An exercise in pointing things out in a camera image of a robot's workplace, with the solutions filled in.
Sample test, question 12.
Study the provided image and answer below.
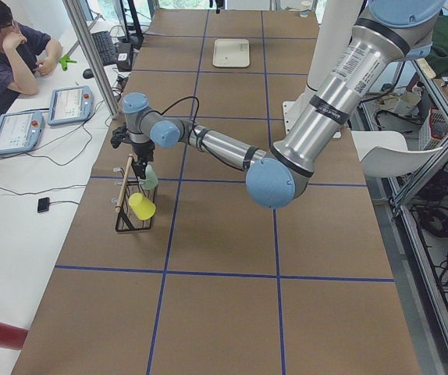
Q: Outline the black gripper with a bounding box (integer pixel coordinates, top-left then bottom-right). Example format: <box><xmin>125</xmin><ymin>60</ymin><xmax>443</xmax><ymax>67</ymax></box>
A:
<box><xmin>131</xmin><ymin>141</ymin><xmax>155</xmax><ymax>180</ymax></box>

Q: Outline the pale green plastic cup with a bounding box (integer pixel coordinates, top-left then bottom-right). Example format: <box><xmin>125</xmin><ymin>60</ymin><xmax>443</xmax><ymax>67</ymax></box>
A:
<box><xmin>138</xmin><ymin>165</ymin><xmax>158</xmax><ymax>191</ymax></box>

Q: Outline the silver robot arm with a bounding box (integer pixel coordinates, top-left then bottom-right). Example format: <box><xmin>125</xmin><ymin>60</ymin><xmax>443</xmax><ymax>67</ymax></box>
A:
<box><xmin>123</xmin><ymin>1</ymin><xmax>443</xmax><ymax>209</ymax></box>

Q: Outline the yellow plastic cup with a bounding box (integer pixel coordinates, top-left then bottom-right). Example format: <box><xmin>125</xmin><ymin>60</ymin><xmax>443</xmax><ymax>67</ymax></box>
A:
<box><xmin>128</xmin><ymin>193</ymin><xmax>156</xmax><ymax>220</ymax></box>

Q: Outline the cream rabbit tray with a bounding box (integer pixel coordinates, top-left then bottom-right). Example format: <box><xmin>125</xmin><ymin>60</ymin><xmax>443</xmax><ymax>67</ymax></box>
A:
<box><xmin>212</xmin><ymin>38</ymin><xmax>251</xmax><ymax>68</ymax></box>

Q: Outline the paper cup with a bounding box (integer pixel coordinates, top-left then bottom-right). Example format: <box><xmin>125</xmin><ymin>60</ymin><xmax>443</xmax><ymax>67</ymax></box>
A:
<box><xmin>299</xmin><ymin>0</ymin><xmax>312</xmax><ymax>18</ymax></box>

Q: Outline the teach pendant far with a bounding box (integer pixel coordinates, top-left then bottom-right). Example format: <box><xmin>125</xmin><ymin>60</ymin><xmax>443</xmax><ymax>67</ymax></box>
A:
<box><xmin>48</xmin><ymin>85</ymin><xmax>94</xmax><ymax>126</ymax></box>

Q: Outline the teach pendant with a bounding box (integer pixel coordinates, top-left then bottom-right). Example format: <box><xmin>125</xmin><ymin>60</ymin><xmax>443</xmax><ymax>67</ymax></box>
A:
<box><xmin>0</xmin><ymin>110</ymin><xmax>44</xmax><ymax>156</ymax></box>
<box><xmin>48</xmin><ymin>85</ymin><xmax>94</xmax><ymax>126</ymax></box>

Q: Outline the black computer mouse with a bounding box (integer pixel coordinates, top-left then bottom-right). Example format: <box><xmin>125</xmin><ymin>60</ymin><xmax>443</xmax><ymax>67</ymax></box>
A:
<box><xmin>83</xmin><ymin>69</ymin><xmax>94</xmax><ymax>79</ymax></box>

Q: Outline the small black device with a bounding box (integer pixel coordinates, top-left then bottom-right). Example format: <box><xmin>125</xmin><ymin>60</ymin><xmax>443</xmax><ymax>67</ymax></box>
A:
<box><xmin>37</xmin><ymin>197</ymin><xmax>51</xmax><ymax>213</ymax></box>

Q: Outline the black box on desk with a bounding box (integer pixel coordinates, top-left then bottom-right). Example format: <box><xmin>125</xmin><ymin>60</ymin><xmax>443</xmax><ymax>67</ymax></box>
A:
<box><xmin>116</xmin><ymin>43</ymin><xmax>133</xmax><ymax>72</ymax></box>

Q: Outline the teach pendant near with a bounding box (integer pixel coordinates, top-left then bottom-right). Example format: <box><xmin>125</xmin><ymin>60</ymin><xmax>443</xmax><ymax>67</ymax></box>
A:
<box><xmin>0</xmin><ymin>110</ymin><xmax>44</xmax><ymax>156</ymax></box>

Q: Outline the green clamp tool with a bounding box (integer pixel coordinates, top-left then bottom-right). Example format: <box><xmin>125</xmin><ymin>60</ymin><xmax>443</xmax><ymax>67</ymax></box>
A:
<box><xmin>59</xmin><ymin>55</ymin><xmax>76</xmax><ymax>71</ymax></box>

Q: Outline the black keyboard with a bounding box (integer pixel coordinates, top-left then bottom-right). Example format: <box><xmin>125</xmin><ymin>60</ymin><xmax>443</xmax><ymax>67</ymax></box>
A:
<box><xmin>91</xmin><ymin>31</ymin><xmax>117</xmax><ymax>66</ymax></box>

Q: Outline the seated person in blue shirt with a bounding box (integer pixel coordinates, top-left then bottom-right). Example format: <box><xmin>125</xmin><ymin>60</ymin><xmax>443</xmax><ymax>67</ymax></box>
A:
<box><xmin>0</xmin><ymin>1</ymin><xmax>62</xmax><ymax>116</ymax></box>

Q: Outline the white chair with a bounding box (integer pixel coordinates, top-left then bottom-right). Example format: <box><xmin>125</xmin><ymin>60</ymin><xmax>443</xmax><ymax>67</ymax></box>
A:
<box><xmin>351</xmin><ymin>130</ymin><xmax>443</xmax><ymax>178</ymax></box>

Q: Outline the white plastic basket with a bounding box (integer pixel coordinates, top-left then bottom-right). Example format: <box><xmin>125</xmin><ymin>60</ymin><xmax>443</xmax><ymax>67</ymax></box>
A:
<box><xmin>418</xmin><ymin>108</ymin><xmax>448</xmax><ymax>150</ymax></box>

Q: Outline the wooden rack handle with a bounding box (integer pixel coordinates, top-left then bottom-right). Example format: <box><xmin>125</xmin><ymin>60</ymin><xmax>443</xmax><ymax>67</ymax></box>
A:
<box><xmin>115</xmin><ymin>154</ymin><xmax>134</xmax><ymax>213</ymax></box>

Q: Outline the black wire cup rack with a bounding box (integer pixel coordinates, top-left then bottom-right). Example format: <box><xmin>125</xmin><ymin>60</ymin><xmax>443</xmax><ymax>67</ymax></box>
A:
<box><xmin>112</xmin><ymin>167</ymin><xmax>158</xmax><ymax>233</ymax></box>

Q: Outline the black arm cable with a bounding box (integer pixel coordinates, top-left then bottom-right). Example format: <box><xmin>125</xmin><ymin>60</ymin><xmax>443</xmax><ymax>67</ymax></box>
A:
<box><xmin>160</xmin><ymin>96</ymin><xmax>248</xmax><ymax>171</ymax></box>

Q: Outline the aluminium frame post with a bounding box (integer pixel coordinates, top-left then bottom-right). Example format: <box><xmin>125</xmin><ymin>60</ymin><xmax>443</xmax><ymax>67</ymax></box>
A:
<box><xmin>62</xmin><ymin>0</ymin><xmax>119</xmax><ymax>120</ymax></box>

